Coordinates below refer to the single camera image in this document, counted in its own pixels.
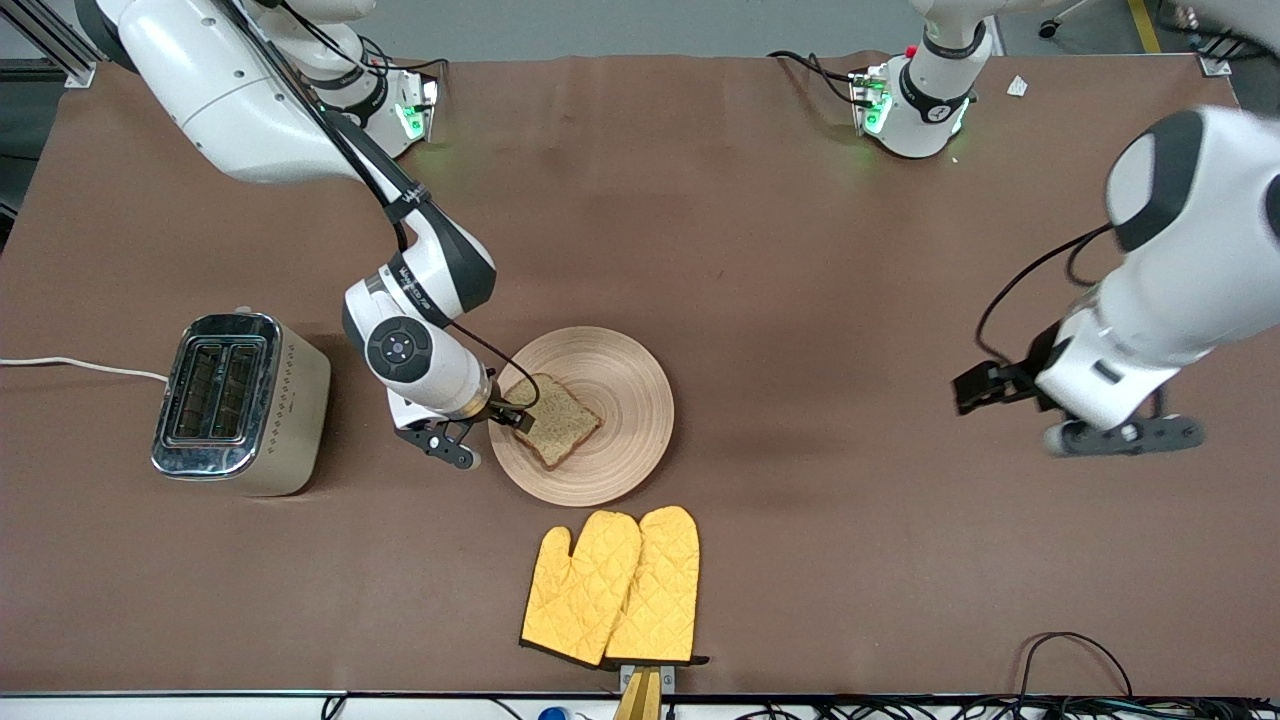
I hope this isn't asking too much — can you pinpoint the brown bread slice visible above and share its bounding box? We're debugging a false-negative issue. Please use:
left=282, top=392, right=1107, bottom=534
left=512, top=373, right=603, bottom=471

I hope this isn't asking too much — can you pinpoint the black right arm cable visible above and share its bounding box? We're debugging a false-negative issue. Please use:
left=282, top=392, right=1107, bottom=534
left=215, top=0, right=542, bottom=411

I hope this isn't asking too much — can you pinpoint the black base cable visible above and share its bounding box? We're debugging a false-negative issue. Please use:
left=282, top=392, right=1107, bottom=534
left=768, top=50, right=863, bottom=107

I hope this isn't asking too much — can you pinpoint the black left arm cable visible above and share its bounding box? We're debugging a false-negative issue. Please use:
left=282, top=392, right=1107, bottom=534
left=975, top=224, right=1117, bottom=367

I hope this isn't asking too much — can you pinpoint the yellow quilted oven mitt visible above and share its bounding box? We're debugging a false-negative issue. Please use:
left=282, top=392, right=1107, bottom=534
left=520, top=510, right=643, bottom=669
left=603, top=505, right=711, bottom=667

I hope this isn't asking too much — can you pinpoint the round wooden plate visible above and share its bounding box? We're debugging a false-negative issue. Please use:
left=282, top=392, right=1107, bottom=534
left=488, top=326, right=676, bottom=508

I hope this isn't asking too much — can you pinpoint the white toaster power cord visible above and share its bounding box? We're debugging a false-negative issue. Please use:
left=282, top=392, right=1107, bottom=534
left=0, top=356, right=169, bottom=384

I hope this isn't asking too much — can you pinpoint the wooden mount with metal bracket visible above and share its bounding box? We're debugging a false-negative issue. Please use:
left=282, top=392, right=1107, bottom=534
left=612, top=662, right=677, bottom=720

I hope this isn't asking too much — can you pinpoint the chrome and beige toaster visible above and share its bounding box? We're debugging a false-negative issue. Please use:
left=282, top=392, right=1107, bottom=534
left=150, top=306, right=332, bottom=498

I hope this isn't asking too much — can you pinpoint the brown table cover sheet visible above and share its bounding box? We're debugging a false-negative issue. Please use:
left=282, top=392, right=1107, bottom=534
left=0, top=52, right=1280, bottom=696

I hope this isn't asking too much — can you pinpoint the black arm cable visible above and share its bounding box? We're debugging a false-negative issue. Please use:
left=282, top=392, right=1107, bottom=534
left=975, top=224, right=1117, bottom=367
left=215, top=0, right=542, bottom=411

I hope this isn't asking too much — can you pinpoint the black looped cable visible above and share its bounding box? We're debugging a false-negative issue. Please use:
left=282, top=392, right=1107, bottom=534
left=1018, top=631, right=1136, bottom=701

